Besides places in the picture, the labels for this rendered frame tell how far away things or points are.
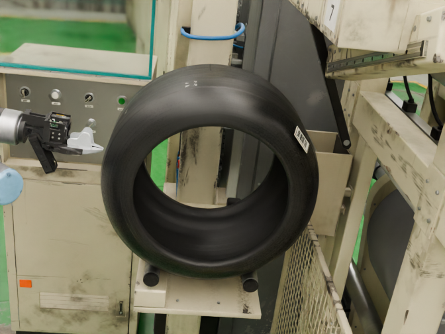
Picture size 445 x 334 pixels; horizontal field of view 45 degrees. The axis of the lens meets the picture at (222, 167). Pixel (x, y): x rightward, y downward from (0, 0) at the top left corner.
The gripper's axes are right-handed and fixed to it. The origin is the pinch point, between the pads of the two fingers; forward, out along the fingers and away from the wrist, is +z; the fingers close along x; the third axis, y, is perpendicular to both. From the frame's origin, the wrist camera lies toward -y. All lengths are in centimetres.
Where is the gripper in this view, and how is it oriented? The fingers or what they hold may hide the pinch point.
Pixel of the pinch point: (98, 150)
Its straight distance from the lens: 147.4
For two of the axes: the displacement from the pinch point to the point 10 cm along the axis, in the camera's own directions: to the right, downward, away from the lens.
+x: -0.4, -4.3, 9.0
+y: 2.3, -8.8, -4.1
